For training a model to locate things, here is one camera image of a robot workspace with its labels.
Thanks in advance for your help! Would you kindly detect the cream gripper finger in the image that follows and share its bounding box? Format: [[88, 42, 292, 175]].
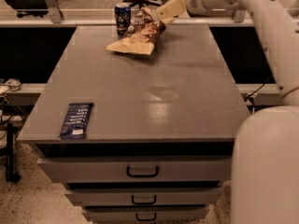
[[152, 0, 186, 21]]

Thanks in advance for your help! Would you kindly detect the brown sea salt chip bag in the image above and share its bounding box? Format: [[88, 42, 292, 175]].
[[107, 7, 175, 55]]

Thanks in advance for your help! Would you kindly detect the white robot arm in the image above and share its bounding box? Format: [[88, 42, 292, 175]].
[[185, 0, 299, 224]]

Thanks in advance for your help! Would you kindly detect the blue pepsi can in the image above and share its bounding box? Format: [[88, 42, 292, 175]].
[[114, 3, 131, 35]]

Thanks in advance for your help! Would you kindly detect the grey drawer cabinet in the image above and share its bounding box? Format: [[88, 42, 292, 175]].
[[19, 25, 249, 223]]

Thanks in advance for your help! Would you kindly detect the dark blue snack bar wrapper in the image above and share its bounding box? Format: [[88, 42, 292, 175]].
[[59, 103, 93, 140]]

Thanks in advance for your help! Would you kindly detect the black cable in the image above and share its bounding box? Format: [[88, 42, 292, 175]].
[[244, 76, 274, 107]]

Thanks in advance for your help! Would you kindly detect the black top drawer handle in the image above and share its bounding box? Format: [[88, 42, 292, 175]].
[[126, 166, 160, 178]]

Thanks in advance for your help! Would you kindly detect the black drawer handle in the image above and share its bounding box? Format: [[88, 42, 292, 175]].
[[135, 213, 157, 222], [131, 195, 157, 205], [126, 166, 160, 178]]

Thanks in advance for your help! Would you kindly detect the black middle drawer handle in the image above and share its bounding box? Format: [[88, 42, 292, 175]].
[[131, 195, 157, 205]]

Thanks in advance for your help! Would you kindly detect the black bottom drawer handle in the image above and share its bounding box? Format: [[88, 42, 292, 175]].
[[135, 213, 157, 222]]

